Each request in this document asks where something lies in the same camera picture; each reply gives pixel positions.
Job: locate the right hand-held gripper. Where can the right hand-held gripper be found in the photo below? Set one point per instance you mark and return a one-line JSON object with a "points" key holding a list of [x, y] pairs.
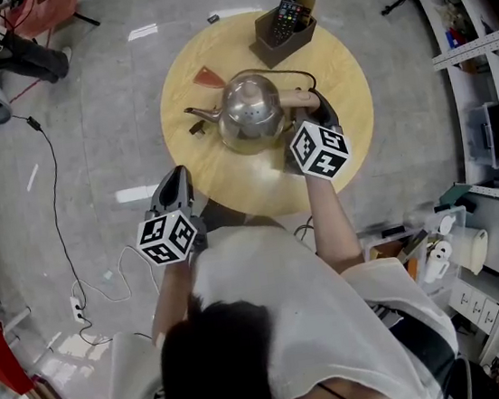
{"points": [[320, 150]]}

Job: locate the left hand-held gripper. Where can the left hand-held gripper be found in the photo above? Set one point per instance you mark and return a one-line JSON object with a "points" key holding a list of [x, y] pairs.
{"points": [[165, 237]]}

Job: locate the stainless steel kettle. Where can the stainless steel kettle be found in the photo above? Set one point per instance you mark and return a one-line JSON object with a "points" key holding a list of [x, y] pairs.
{"points": [[251, 111]]}

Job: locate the person's right forearm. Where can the person's right forearm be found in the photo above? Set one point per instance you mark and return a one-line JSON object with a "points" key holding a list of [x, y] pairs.
{"points": [[333, 228]]}

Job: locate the person's left forearm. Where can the person's left forearm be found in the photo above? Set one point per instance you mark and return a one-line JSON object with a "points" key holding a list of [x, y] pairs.
{"points": [[171, 295]]}

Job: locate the white plastic jug with handle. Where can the white plastic jug with handle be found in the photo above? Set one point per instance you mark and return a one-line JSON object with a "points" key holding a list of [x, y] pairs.
{"points": [[436, 265]]}

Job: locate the round wooden table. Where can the round wooden table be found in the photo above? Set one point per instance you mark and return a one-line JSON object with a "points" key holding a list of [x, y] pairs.
{"points": [[238, 186]]}

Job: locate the brown remote holder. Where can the brown remote holder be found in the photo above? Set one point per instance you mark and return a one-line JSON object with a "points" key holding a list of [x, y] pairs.
{"points": [[276, 53]]}

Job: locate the black remote control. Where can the black remote control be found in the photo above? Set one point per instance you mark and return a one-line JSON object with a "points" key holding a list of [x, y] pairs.
{"points": [[287, 18]]}

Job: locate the red watermelon slice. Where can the red watermelon slice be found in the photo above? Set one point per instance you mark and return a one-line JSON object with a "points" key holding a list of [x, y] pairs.
{"points": [[208, 78]]}

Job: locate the small black box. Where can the small black box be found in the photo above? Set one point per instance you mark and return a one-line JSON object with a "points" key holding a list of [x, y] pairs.
{"points": [[213, 18]]}

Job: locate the white power strip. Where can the white power strip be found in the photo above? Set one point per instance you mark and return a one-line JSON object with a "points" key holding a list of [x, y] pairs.
{"points": [[77, 308]]}

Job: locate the teal notebook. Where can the teal notebook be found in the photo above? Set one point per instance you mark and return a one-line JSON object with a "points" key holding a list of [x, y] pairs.
{"points": [[455, 194]]}

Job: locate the clear lidded storage box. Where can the clear lidded storage box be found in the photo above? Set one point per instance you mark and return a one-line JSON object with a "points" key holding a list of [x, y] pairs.
{"points": [[480, 136]]}

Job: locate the white round appliance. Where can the white round appliance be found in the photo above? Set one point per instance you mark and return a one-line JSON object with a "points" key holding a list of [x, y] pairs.
{"points": [[445, 225]]}

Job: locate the clear bin of white appliances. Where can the clear bin of white appliances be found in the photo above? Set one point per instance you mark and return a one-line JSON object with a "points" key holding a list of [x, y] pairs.
{"points": [[458, 212]]}

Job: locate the white metal shelf unit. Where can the white metal shelf unit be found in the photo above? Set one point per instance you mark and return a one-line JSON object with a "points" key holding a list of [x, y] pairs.
{"points": [[475, 45]]}

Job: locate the person's white shirt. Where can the person's white shirt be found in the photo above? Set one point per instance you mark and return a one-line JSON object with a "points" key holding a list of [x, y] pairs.
{"points": [[310, 314]]}

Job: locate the cream plastic bucket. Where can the cream plastic bucket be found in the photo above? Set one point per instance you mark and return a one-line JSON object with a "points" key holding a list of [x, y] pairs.
{"points": [[473, 251]]}

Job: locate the pink folding chair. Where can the pink folding chair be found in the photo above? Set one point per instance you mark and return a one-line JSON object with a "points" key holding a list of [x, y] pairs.
{"points": [[47, 11]]}

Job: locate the white drawer cabinet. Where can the white drawer cabinet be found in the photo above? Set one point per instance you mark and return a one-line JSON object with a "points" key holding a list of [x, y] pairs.
{"points": [[477, 301]]}

